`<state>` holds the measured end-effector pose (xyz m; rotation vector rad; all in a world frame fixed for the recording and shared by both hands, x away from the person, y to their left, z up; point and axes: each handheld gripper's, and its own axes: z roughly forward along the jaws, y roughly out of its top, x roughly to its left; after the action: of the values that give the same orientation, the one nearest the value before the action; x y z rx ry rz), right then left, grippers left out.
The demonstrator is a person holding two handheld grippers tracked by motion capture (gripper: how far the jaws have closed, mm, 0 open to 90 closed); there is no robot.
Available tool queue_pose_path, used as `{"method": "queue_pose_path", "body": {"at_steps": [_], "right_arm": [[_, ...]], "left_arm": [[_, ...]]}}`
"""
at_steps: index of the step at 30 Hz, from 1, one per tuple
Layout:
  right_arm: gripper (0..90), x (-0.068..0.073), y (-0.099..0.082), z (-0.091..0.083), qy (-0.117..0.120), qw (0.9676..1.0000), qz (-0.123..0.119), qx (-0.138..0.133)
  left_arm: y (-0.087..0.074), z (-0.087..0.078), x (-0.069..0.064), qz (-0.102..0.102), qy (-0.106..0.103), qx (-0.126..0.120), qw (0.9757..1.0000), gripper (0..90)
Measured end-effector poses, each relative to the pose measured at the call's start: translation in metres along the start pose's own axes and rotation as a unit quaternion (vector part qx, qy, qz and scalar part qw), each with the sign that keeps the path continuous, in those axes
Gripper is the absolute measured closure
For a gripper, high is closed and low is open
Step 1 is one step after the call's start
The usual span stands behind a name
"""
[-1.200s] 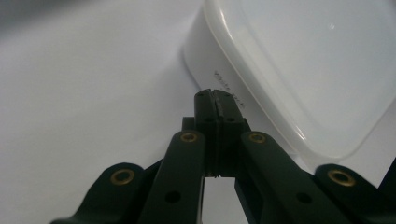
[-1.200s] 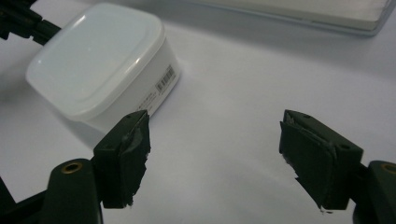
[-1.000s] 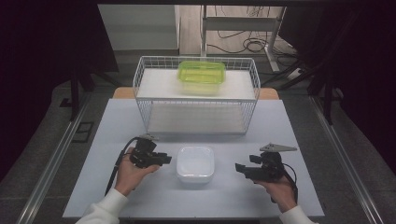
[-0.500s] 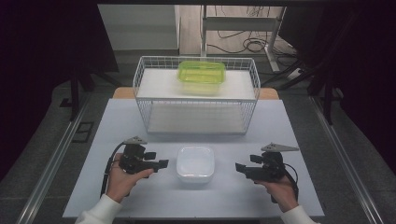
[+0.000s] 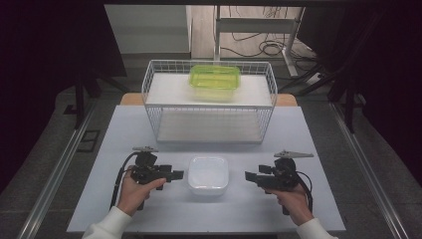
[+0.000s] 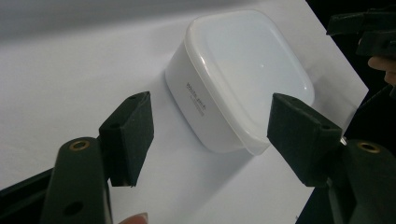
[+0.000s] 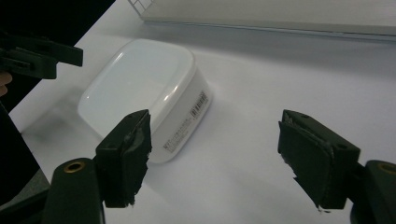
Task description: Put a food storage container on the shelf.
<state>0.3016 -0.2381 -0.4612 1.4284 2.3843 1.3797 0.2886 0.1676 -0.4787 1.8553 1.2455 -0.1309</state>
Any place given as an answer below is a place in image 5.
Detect white power strip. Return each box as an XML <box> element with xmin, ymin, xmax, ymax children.
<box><xmin>305</xmin><ymin>72</ymin><xmax>324</xmax><ymax>87</ymax></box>

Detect white metal desk frame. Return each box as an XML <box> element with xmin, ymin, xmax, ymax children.
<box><xmin>213</xmin><ymin>5</ymin><xmax>306</xmax><ymax>78</ymax></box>

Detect wooden table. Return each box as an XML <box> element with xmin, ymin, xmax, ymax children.
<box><xmin>119</xmin><ymin>93</ymin><xmax>299</xmax><ymax>108</ymax></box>

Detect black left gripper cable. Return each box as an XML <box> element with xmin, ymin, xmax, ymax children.
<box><xmin>109</xmin><ymin>151</ymin><xmax>141</xmax><ymax>211</ymax></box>

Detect white plastic container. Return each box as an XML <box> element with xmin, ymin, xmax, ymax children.
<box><xmin>187</xmin><ymin>154</ymin><xmax>230</xmax><ymax>196</ymax></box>

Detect black cables on floor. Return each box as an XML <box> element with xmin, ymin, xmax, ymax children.
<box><xmin>220</xmin><ymin>5</ymin><xmax>317</xmax><ymax>61</ymax></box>

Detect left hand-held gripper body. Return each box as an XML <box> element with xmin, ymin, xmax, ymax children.
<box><xmin>130</xmin><ymin>145</ymin><xmax>172</xmax><ymax>191</ymax></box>

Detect person's left hand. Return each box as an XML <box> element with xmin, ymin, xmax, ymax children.
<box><xmin>116</xmin><ymin>165</ymin><xmax>167</xmax><ymax>217</ymax></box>

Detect white wire shelf rack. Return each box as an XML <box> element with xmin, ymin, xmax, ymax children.
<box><xmin>141</xmin><ymin>59</ymin><xmax>279</xmax><ymax>144</ymax></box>

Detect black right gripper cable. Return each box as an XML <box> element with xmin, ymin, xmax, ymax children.
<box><xmin>296</xmin><ymin>170</ymin><xmax>315</xmax><ymax>214</ymax></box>

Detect metal floor rail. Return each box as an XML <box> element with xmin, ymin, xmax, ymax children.
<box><xmin>16</xmin><ymin>99</ymin><xmax>98</xmax><ymax>239</ymax></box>
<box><xmin>328</xmin><ymin>102</ymin><xmax>412</xmax><ymax>239</ymax></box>

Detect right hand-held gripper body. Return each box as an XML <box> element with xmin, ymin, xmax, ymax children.
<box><xmin>256</xmin><ymin>149</ymin><xmax>315</xmax><ymax>191</ymax></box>

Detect person's right hand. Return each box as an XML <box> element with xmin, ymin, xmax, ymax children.
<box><xmin>265</xmin><ymin>183</ymin><xmax>315</xmax><ymax>227</ymax></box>

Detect green translucent plastic container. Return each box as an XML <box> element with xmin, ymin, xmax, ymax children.
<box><xmin>188</xmin><ymin>64</ymin><xmax>242</xmax><ymax>103</ymax></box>

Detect white cabinet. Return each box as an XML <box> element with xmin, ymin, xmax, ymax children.
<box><xmin>104</xmin><ymin>4</ymin><xmax>193</xmax><ymax>56</ymax></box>

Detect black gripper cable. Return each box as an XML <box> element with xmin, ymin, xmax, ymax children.
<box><xmin>109</xmin><ymin>151</ymin><xmax>141</xmax><ymax>211</ymax></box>
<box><xmin>296</xmin><ymin>170</ymin><xmax>315</xmax><ymax>214</ymax></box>

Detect black stand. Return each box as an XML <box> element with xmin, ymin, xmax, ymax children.
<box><xmin>73</xmin><ymin>64</ymin><xmax>129</xmax><ymax>130</ymax></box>
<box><xmin>278</xmin><ymin>9</ymin><xmax>382</xmax><ymax>134</ymax></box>

